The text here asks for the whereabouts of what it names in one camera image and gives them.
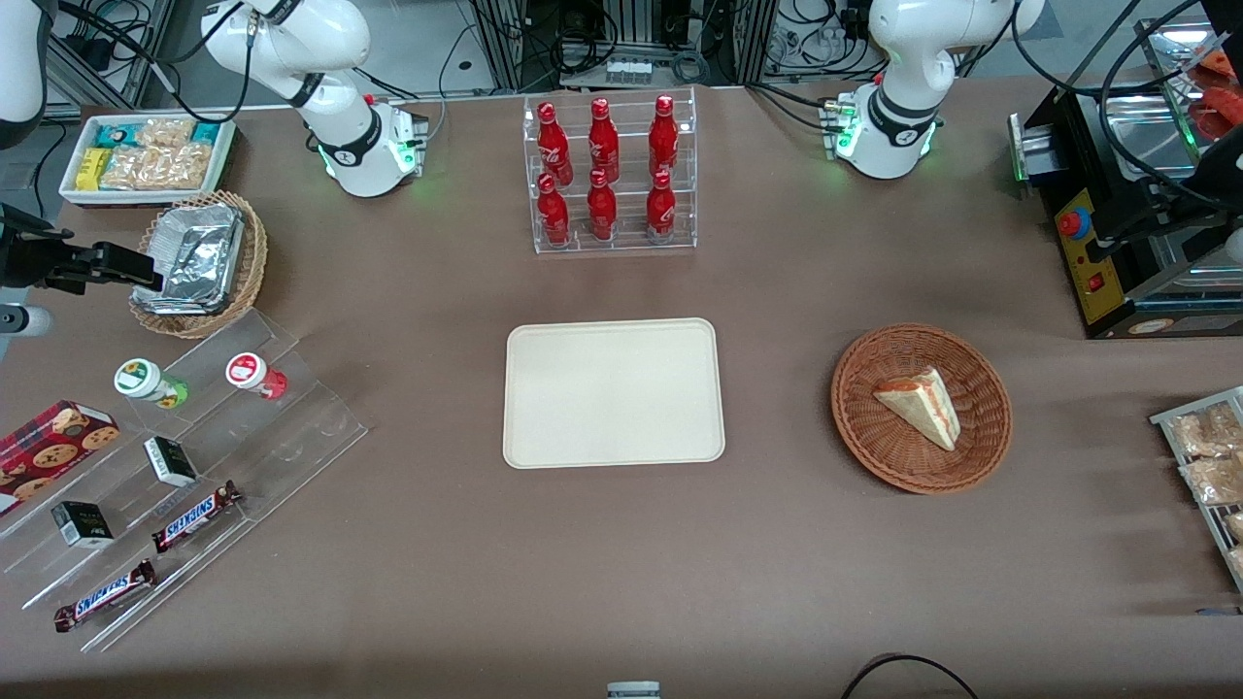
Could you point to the round brown wicker basket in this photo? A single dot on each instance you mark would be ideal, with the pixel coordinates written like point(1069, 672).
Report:
point(874, 437)

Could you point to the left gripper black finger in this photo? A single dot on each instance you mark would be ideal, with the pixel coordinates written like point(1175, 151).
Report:
point(1141, 228)

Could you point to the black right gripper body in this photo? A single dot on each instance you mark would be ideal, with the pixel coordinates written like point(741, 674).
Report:
point(29, 254)

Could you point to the cream plastic tray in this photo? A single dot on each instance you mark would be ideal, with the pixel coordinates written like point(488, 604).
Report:
point(612, 393)

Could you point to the clear acrylic stepped shelf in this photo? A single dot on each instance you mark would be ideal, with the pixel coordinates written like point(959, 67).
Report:
point(291, 427)

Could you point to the green yogurt cup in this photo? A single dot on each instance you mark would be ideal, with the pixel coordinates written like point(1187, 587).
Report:
point(141, 381)

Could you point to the teal snack pack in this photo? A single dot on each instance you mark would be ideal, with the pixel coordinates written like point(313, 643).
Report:
point(117, 135)
point(206, 132)

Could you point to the red snack package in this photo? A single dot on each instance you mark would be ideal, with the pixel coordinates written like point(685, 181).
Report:
point(1219, 97)

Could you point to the white snack bin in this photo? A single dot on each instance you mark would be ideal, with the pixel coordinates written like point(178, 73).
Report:
point(68, 189)

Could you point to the clear bag of pastries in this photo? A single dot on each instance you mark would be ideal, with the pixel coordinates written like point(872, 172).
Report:
point(1214, 481)
point(1204, 432)

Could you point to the aluminium foil container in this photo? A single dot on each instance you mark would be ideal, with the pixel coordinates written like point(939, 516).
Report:
point(199, 257)

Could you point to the small black box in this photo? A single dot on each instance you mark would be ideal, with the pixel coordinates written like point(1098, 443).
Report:
point(82, 525)
point(171, 462)

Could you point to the black machine with yellow panel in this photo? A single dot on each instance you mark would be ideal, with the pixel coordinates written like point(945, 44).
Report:
point(1092, 282)

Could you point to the light wicker basket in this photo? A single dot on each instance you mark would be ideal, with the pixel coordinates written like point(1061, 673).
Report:
point(248, 262)

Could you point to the clear cracker bag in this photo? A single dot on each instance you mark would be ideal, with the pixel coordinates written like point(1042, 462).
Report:
point(155, 168)
point(165, 132)

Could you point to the red yogurt cup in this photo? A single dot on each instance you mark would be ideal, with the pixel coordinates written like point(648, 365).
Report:
point(251, 373)

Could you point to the Snickers bar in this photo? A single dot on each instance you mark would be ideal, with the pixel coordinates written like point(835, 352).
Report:
point(105, 595)
point(194, 516)

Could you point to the small grey box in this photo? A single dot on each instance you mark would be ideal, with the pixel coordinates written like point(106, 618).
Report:
point(633, 690)

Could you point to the white power strip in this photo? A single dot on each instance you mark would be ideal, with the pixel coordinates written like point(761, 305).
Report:
point(628, 71)

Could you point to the wrapped triangle sandwich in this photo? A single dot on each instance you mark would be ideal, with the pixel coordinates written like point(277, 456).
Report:
point(923, 408)

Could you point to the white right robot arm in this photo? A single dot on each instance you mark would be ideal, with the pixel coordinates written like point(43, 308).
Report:
point(345, 146)

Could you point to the yellow snack pack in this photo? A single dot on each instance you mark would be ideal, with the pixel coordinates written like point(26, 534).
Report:
point(93, 169)

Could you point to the red cola bottle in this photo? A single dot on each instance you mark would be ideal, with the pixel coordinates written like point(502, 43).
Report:
point(601, 214)
point(663, 141)
point(660, 214)
point(554, 218)
point(554, 150)
point(603, 146)

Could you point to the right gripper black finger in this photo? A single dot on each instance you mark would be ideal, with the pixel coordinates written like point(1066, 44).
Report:
point(131, 280)
point(121, 256)

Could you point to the red plaid cookie box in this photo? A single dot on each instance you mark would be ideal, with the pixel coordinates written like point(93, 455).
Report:
point(49, 451)

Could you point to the clear acrylic bottle rack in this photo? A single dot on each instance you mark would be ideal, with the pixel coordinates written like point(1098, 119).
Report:
point(612, 233)

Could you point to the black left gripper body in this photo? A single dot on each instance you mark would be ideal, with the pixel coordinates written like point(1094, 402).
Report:
point(1226, 158)

